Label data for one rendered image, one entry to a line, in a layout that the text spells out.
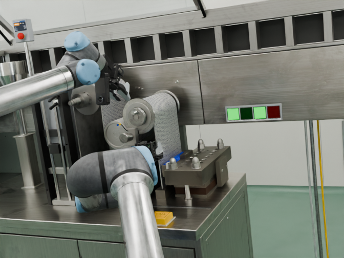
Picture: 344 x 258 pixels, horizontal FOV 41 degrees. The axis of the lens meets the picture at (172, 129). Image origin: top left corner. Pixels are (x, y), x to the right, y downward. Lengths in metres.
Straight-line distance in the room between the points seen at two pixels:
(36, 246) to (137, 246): 1.01
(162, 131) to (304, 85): 0.62
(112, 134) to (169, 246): 0.55
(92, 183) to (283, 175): 3.48
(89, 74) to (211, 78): 0.83
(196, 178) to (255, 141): 2.78
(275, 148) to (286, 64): 2.58
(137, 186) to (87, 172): 0.14
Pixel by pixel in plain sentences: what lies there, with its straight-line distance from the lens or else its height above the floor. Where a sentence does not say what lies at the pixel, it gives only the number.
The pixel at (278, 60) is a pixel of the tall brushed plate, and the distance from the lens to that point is 1.98.
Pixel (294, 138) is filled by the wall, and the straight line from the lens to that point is 4.45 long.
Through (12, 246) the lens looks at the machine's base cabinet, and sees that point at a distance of 2.11.
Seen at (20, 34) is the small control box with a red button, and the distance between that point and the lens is 2.16.
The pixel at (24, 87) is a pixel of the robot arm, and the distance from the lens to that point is 1.31.
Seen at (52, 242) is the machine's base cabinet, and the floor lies 0.79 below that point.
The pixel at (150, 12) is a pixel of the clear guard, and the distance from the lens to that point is 2.18.
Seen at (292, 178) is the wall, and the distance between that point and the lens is 4.55.
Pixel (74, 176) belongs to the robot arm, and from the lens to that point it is 1.25.
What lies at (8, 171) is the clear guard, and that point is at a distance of 2.67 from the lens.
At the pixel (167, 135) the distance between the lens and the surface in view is 1.95.
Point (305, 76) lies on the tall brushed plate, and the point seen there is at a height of 1.33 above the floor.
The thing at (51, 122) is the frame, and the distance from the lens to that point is 1.98.
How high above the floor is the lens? 1.51
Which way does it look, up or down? 10 degrees down
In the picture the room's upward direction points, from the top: 7 degrees counter-clockwise
